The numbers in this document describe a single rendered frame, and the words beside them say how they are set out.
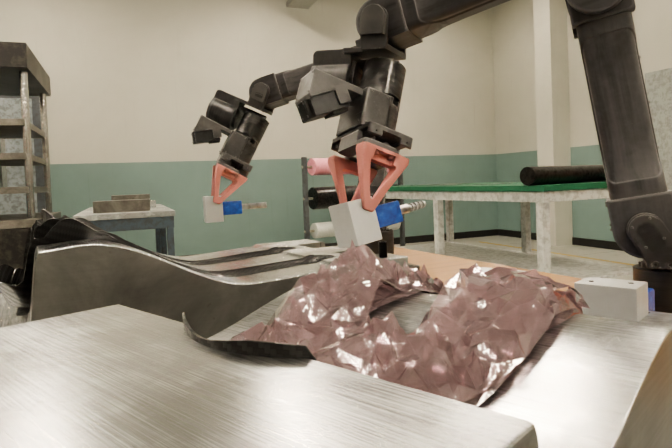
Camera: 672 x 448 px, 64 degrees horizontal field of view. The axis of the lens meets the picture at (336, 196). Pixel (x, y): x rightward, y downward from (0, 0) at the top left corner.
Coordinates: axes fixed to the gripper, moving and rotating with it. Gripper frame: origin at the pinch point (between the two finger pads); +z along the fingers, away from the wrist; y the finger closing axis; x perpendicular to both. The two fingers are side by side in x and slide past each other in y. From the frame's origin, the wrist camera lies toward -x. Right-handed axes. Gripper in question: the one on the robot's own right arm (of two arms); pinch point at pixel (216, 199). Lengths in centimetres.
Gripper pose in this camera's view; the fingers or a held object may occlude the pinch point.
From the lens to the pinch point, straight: 115.5
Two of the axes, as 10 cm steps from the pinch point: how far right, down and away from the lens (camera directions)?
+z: -4.2, 9.0, -1.2
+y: 3.1, 0.1, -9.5
